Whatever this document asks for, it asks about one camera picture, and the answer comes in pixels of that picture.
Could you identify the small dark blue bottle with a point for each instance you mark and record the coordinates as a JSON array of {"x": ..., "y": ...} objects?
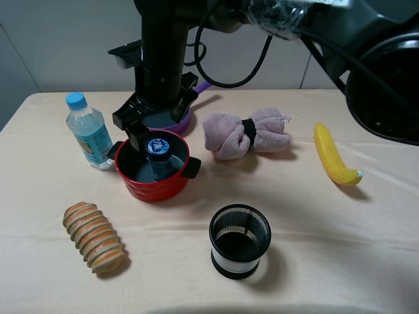
[{"x": 159, "y": 155}]

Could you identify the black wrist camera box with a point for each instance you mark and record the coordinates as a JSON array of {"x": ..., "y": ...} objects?
[{"x": 128, "y": 55}]

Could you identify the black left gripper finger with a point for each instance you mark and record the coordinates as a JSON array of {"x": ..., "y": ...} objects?
[{"x": 137, "y": 134}]

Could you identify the clear water bottle blue label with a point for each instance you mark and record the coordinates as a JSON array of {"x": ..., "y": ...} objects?
[{"x": 88, "y": 127}]

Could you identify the pink towel with black band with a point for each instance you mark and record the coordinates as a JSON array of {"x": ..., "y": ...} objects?
[{"x": 228, "y": 137}]

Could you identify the red pot with black handles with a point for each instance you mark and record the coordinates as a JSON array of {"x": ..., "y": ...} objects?
[{"x": 135, "y": 169}]

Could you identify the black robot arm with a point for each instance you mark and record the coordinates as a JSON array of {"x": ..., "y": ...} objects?
[{"x": 369, "y": 49}]

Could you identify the yellow banana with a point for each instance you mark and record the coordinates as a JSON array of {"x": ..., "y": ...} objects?
[{"x": 331, "y": 161}]

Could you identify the purple frying pan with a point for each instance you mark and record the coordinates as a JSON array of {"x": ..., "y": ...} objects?
[{"x": 183, "y": 122}]

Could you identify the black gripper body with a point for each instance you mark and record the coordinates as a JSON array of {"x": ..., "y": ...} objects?
[{"x": 137, "y": 107}]

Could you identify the black mesh pen cup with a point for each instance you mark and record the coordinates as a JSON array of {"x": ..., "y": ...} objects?
[{"x": 239, "y": 235}]

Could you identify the striped spiral bread loaf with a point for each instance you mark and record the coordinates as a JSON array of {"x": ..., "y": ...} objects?
[{"x": 94, "y": 237}]

